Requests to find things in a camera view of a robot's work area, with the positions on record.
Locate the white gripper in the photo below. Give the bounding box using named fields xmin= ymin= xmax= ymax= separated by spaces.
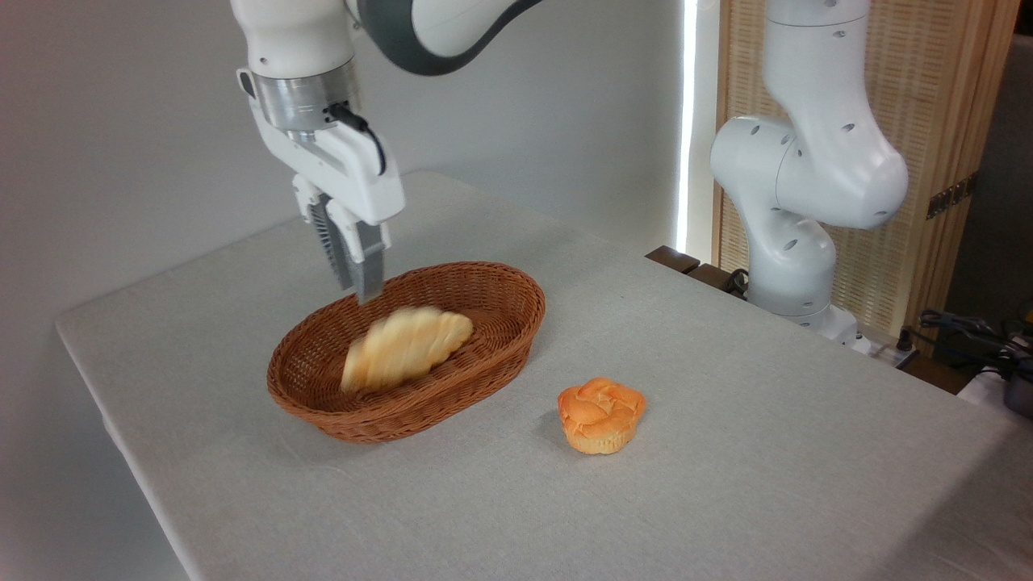
xmin=236 ymin=69 xmax=406 ymax=305

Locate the long braided bread loaf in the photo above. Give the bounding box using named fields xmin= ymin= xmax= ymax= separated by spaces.
xmin=340 ymin=306 xmax=475 ymax=395

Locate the brown oval wicker basket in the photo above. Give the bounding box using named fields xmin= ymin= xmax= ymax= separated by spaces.
xmin=266 ymin=261 xmax=546 ymax=444

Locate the round orange bread bun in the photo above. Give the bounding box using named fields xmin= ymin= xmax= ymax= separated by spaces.
xmin=557 ymin=377 xmax=647 ymax=455

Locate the dark brown wooden platform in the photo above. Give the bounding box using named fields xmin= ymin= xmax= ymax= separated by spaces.
xmin=645 ymin=245 xmax=750 ymax=301

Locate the light grey tablecloth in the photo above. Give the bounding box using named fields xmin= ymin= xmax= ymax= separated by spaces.
xmin=55 ymin=171 xmax=1033 ymax=581

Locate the white power strip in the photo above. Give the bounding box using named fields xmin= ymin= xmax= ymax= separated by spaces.
xmin=854 ymin=332 xmax=921 ymax=370

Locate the bamboo folding screen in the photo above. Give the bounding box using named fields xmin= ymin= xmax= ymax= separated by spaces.
xmin=712 ymin=0 xmax=1023 ymax=344

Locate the black screen hinge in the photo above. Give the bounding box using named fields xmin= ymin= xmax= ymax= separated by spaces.
xmin=926 ymin=171 xmax=981 ymax=220

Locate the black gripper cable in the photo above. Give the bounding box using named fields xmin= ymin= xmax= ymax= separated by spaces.
xmin=326 ymin=102 xmax=388 ymax=177

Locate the black cable bundle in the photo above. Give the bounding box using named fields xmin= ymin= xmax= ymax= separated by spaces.
xmin=897 ymin=308 xmax=1033 ymax=382

